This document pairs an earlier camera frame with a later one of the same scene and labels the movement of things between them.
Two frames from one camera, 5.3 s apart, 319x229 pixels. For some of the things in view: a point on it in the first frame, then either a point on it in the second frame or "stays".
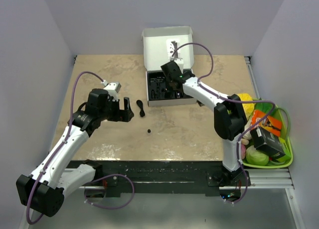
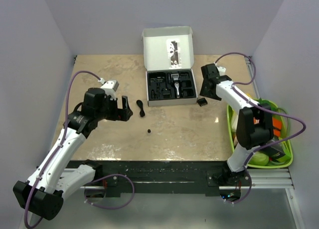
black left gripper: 123,115 stays
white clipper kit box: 159,45 stays
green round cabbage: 256,157 stays
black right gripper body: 169,85 → 204,91
